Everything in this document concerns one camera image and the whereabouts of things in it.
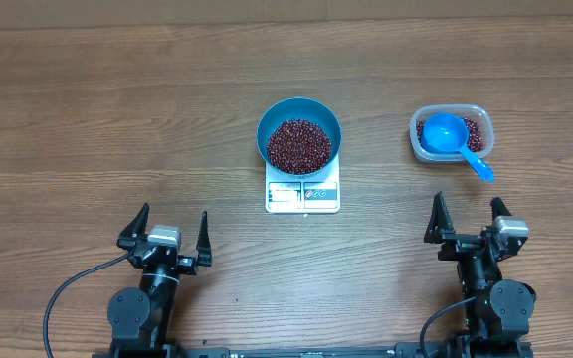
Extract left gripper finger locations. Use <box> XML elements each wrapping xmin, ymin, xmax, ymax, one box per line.
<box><xmin>196</xmin><ymin>211</ymin><xmax>213</xmax><ymax>267</ymax></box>
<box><xmin>116</xmin><ymin>203</ymin><xmax>149</xmax><ymax>250</ymax></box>

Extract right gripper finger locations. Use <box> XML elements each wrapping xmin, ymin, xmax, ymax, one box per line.
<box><xmin>424</xmin><ymin>192</ymin><xmax>455</xmax><ymax>244</ymax></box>
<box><xmin>490</xmin><ymin>197</ymin><xmax>511</xmax><ymax>219</ymax></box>

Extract blue plastic scoop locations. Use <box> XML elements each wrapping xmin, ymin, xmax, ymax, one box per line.
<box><xmin>421</xmin><ymin>113</ymin><xmax>495</xmax><ymax>182</ymax></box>

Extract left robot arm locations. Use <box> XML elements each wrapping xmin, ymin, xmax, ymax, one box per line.
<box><xmin>107</xmin><ymin>204</ymin><xmax>213</xmax><ymax>358</ymax></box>

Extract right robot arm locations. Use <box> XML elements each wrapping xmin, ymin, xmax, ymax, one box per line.
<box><xmin>419</xmin><ymin>193</ymin><xmax>536</xmax><ymax>357</ymax></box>

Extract white digital kitchen scale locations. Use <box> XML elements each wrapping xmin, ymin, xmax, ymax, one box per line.
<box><xmin>265</xmin><ymin>156</ymin><xmax>341</xmax><ymax>215</ymax></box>

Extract red beans in bowl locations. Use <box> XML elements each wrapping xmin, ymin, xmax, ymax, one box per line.
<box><xmin>266</xmin><ymin>119</ymin><xmax>332</xmax><ymax>175</ymax></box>

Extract teal blue bowl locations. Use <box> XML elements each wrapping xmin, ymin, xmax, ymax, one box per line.
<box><xmin>256</xmin><ymin>97</ymin><xmax>342</xmax><ymax>173</ymax></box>

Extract red beans in container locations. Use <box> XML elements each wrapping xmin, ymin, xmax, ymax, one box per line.
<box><xmin>416</xmin><ymin>117</ymin><xmax>484</xmax><ymax>152</ymax></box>

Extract clear plastic container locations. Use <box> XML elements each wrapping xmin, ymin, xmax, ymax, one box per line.
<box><xmin>409</xmin><ymin>103</ymin><xmax>495</xmax><ymax>164</ymax></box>

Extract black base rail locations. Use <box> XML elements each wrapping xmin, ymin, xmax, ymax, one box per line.
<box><xmin>92</xmin><ymin>341</ymin><xmax>534</xmax><ymax>358</ymax></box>

